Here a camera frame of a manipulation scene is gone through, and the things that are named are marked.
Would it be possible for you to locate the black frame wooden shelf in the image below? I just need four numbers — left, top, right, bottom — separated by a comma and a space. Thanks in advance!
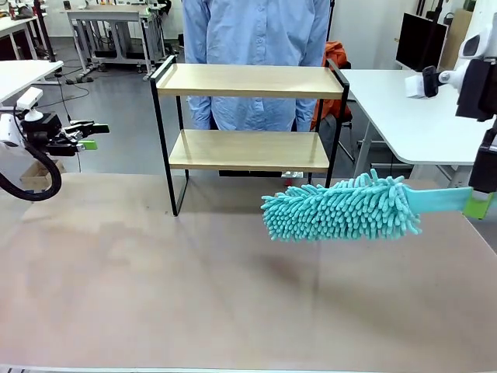
149, 55, 350, 218

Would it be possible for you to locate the white desk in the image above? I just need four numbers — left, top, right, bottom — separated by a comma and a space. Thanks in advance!
337, 68, 497, 191
0, 60, 65, 106

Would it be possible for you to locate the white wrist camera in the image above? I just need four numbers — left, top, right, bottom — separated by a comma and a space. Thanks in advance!
16, 87, 43, 121
405, 64, 467, 100

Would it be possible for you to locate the person in blue shirt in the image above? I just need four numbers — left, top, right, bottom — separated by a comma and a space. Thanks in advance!
181, 0, 331, 133

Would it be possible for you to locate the brown cardboard panel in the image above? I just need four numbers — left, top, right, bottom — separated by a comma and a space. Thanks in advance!
442, 9, 474, 75

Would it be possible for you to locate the teal microfiber duster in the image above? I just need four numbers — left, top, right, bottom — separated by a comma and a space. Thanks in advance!
260, 168, 474, 244

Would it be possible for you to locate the cluttered workshop table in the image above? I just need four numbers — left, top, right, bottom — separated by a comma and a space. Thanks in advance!
0, 13, 51, 61

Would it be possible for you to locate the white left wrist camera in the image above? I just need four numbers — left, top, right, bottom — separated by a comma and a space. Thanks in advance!
16, 87, 43, 121

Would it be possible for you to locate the orange jacket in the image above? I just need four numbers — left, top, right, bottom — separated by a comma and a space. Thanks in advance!
309, 40, 353, 132

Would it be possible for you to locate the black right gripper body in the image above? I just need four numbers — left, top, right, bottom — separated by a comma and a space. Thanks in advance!
454, 58, 497, 122

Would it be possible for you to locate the open cardboard box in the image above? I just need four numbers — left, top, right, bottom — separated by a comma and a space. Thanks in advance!
19, 159, 67, 192

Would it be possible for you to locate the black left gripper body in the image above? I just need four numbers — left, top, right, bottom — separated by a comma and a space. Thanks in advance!
21, 112, 85, 156

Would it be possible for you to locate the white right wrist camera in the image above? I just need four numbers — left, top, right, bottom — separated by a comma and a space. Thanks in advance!
405, 64, 467, 100

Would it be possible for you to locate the grey workshop table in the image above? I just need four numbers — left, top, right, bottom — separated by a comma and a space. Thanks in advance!
65, 8, 158, 75

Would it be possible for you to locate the black corrugated cable hose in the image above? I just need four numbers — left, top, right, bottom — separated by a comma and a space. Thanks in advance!
0, 141, 63, 202

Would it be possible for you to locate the black computer monitor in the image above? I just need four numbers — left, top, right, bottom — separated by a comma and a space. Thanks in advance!
395, 12, 450, 75

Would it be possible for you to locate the black stand pole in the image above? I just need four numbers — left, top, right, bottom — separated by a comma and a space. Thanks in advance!
33, 0, 57, 64

